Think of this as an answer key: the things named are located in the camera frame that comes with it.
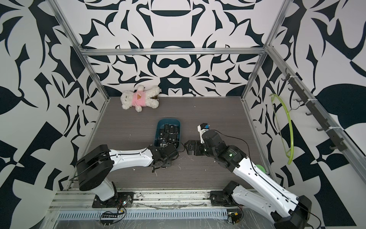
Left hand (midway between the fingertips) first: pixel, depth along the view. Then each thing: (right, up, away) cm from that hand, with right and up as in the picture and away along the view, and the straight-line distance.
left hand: (168, 158), depth 88 cm
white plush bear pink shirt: (-23, +39, +20) cm, 49 cm away
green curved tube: (+57, +10, -24) cm, 62 cm away
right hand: (+13, +12, -14) cm, 23 cm away
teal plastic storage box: (-5, +21, +12) cm, 25 cm away
